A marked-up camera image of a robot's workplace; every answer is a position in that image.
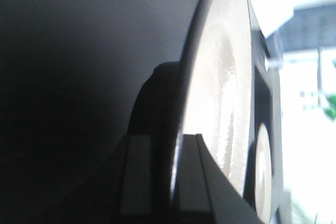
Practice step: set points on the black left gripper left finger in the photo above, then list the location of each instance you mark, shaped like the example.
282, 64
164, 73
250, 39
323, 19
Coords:
120, 190

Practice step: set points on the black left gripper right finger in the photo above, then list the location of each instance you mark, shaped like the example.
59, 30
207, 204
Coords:
204, 193

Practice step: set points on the beige round plate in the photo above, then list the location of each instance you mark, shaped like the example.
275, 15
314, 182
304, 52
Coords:
258, 183
218, 97

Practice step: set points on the white lab faucet green knobs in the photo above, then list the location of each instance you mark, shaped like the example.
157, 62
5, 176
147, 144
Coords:
323, 60

